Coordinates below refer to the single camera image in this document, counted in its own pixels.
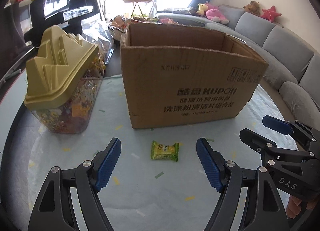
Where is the black upright piano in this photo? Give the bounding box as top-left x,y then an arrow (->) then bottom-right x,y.
24,0 -> 98,46

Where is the grey curved sofa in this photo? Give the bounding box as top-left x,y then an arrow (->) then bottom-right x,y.
154,5 -> 320,112

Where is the pink plush toy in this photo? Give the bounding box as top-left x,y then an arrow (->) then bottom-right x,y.
205,2 -> 229,25

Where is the yellow plush toy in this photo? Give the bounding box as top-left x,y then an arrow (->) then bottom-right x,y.
196,3 -> 209,17

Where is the green candy packet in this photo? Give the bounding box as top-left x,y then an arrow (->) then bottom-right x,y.
150,141 -> 180,162

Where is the brown plush lion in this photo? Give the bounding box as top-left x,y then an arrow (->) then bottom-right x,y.
243,1 -> 260,16

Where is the brown cardboard box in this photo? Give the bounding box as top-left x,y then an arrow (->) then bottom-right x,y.
120,23 -> 268,129

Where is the clear jar yellow lid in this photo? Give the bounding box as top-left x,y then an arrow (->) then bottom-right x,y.
24,26 -> 105,134

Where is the red star pillow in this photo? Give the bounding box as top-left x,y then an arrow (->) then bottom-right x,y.
260,6 -> 281,22

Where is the right hand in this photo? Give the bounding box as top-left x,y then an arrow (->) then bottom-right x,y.
286,195 -> 319,219

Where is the clear plastic snack bag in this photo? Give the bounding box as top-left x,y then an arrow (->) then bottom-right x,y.
81,14 -> 114,64

